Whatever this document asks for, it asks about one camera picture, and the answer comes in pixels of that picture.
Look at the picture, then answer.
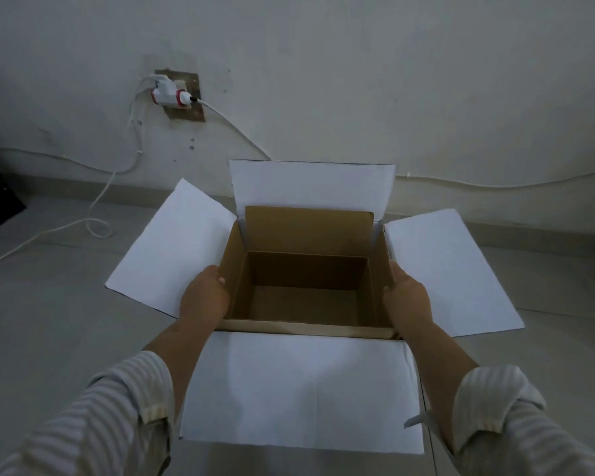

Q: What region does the person's left hand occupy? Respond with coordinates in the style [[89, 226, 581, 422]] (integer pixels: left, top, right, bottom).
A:
[[178, 264, 231, 325]]

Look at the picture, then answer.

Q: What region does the person's right hand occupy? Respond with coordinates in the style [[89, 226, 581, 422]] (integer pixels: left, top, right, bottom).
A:
[[381, 260, 435, 338]]

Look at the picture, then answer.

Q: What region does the small brown cardboard box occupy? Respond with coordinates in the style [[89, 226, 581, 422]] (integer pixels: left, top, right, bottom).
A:
[[218, 205, 403, 340]]

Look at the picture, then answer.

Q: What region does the large white cardboard box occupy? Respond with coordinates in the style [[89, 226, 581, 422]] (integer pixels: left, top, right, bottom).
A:
[[104, 159, 526, 456]]

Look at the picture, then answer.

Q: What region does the person's left forearm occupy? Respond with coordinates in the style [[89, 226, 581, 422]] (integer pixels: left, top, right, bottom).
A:
[[142, 317, 220, 422]]

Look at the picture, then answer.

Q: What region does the person's right forearm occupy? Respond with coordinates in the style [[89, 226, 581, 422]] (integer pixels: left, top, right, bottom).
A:
[[401, 321, 479, 454]]

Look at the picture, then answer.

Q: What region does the striped left shirt sleeve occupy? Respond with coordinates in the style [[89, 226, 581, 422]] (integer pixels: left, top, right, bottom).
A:
[[0, 350, 177, 476]]

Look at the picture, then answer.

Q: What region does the striped shirt sleeve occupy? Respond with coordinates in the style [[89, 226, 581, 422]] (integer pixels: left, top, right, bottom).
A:
[[404, 364, 595, 476], [0, 350, 177, 476]]

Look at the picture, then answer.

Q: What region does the striped right shirt sleeve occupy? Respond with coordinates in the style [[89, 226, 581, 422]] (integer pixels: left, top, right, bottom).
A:
[[404, 364, 595, 476]]

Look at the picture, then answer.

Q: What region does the white plug adapter in socket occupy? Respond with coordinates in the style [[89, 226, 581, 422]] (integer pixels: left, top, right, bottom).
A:
[[153, 69, 207, 123]]

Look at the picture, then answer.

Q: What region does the white red plug adapter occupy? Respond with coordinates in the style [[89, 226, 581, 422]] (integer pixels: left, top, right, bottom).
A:
[[150, 73, 199, 110]]

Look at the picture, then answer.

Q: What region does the white black-tipped wall cable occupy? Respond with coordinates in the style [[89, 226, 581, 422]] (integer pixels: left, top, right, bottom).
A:
[[190, 96, 595, 190]]

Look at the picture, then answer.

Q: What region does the white clipped wall cable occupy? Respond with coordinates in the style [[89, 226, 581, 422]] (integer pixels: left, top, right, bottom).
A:
[[0, 76, 157, 175]]

